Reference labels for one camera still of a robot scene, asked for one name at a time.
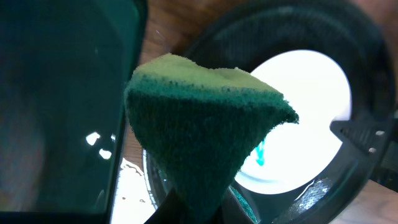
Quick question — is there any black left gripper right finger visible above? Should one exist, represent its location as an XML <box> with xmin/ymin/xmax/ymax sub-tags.
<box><xmin>217</xmin><ymin>186</ymin><xmax>258</xmax><ymax>224</ymax></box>

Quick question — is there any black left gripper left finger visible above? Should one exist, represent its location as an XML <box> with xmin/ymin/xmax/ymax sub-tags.
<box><xmin>144</xmin><ymin>189</ymin><xmax>187</xmax><ymax>224</ymax></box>

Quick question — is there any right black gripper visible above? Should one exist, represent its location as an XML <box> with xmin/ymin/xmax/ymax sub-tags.
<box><xmin>329</xmin><ymin>115</ymin><xmax>397</xmax><ymax>184</ymax></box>

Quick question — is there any white plate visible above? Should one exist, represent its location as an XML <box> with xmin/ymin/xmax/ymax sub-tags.
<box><xmin>235</xmin><ymin>50</ymin><xmax>352</xmax><ymax>195</ymax></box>

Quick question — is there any green scrubbing sponge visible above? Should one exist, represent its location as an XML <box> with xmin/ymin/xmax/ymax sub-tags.
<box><xmin>125</xmin><ymin>54</ymin><xmax>299</xmax><ymax>223</ymax></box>

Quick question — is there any black round tray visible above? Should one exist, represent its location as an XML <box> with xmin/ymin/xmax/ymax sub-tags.
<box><xmin>142</xmin><ymin>0</ymin><xmax>398</xmax><ymax>224</ymax></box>

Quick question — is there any black rectangular tray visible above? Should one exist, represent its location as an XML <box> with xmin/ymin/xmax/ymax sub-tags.
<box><xmin>1</xmin><ymin>0</ymin><xmax>148</xmax><ymax>224</ymax></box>

